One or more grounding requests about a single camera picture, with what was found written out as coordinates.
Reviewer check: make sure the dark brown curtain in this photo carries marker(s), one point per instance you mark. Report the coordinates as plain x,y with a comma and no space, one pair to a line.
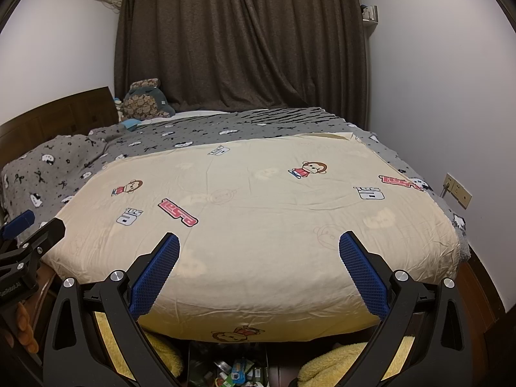
242,40

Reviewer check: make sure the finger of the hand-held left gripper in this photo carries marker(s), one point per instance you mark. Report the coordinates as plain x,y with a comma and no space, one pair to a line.
44,236
16,225

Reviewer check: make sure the cream printed blanket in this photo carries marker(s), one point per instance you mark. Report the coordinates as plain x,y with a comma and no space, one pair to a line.
262,229

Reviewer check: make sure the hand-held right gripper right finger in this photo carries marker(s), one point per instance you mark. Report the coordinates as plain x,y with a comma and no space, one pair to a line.
363,278

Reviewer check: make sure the dark trash bin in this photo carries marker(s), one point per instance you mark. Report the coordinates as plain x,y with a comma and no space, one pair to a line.
201,365

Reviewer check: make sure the white pillow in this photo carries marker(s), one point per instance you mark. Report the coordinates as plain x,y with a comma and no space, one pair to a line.
197,113

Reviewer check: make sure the light blue cloth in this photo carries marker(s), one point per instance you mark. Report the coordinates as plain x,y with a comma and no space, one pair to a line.
129,124

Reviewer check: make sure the grey patterned duvet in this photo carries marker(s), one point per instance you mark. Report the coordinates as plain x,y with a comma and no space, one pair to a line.
242,129

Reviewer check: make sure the beige wall socket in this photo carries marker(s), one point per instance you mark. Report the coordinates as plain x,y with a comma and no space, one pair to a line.
459,193

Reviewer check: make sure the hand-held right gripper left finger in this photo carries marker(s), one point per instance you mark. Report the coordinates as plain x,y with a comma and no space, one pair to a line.
155,278

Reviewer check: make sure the yellow fleece pants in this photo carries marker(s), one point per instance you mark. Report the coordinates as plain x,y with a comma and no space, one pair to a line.
334,365

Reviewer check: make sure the wooden headboard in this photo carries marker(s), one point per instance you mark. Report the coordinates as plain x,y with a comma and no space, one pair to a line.
60,113

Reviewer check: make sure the small wall shelf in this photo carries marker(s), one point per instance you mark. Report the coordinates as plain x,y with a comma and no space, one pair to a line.
370,18

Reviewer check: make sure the wooden bed frame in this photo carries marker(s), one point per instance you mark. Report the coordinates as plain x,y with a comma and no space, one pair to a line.
479,310

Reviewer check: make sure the blue snack packet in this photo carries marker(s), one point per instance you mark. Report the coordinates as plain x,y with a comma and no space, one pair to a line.
238,372

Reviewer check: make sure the person's left hand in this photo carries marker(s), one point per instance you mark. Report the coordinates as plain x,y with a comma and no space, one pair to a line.
27,328

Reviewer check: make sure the grey brown plush toy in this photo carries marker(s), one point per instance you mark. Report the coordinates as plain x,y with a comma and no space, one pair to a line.
143,103

